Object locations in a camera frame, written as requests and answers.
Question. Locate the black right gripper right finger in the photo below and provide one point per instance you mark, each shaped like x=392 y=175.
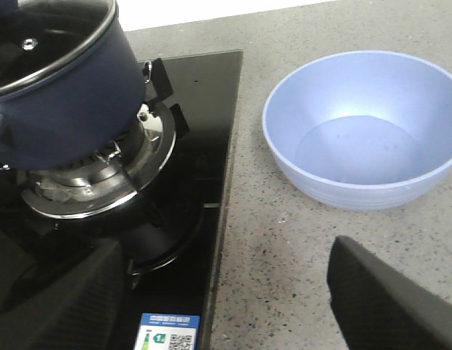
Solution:
x=376 y=307

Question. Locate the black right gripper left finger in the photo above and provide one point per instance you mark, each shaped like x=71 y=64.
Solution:
x=61 y=293

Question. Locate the blue cooking pot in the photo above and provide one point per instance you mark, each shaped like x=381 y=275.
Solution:
x=76 y=110

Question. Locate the glass pot lid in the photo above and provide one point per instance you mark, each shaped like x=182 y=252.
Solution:
x=37 y=38

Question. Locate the blue energy label sticker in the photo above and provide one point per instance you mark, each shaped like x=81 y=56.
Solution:
x=167 y=332

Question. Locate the black glass stove top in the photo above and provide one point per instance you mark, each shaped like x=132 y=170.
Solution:
x=168 y=230

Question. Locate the black gas burner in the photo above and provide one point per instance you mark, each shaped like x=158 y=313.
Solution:
x=133 y=157

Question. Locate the light blue plastic bowl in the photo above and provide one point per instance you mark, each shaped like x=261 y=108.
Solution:
x=362 y=130

